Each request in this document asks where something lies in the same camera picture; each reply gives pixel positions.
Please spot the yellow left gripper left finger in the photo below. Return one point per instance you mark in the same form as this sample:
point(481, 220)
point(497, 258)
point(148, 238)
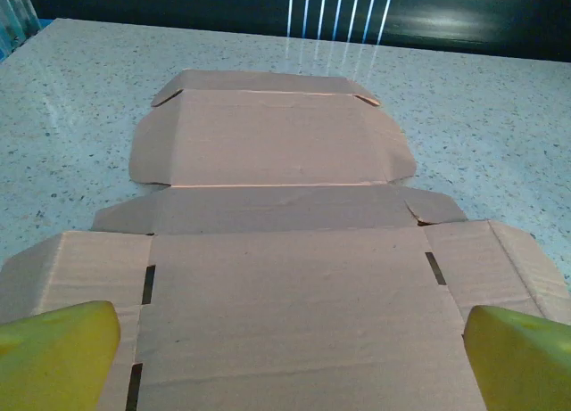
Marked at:
point(53, 357)

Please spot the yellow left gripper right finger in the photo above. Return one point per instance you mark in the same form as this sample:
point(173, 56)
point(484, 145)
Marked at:
point(522, 362)

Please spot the brown cardboard box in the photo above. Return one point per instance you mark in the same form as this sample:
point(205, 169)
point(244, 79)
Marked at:
point(285, 295)

